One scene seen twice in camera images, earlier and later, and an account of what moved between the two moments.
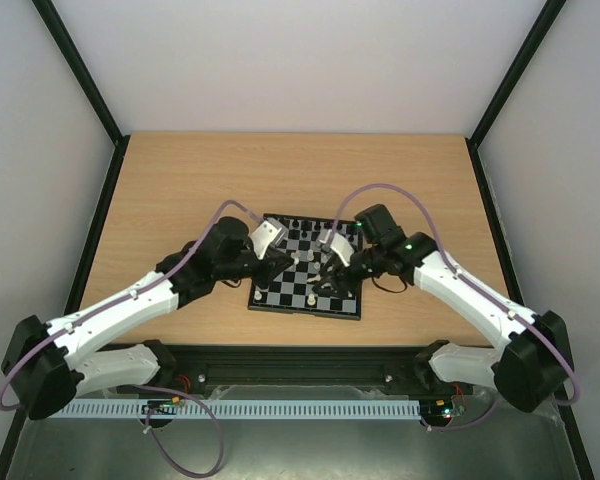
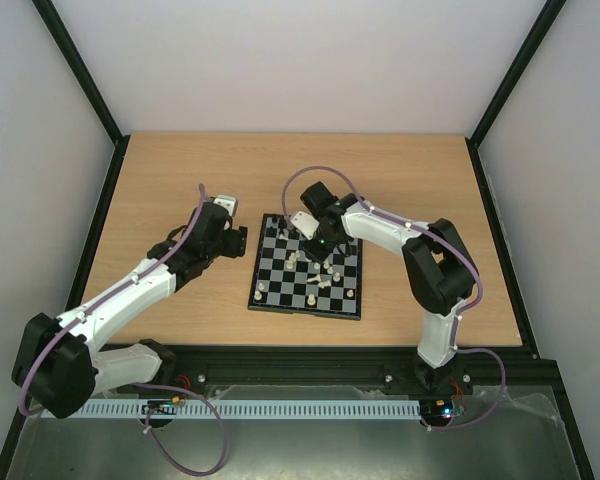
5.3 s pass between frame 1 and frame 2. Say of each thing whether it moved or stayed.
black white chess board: stayed
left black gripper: moved
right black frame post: stayed
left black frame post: stayed
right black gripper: moved
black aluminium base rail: stayed
